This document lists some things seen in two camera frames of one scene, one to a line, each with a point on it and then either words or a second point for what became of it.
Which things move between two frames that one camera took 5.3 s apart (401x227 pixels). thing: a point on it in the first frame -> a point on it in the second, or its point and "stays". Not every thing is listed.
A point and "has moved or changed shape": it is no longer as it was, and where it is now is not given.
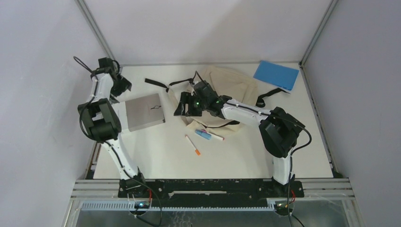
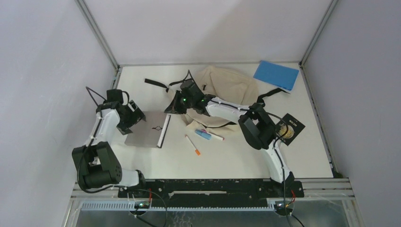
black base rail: (176, 193) stays
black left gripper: (125, 85) -> (137, 115)
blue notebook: (277, 75) stays
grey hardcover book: (144, 112) has moved or changed shape
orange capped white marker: (196, 150) stays
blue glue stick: (204, 135) stays
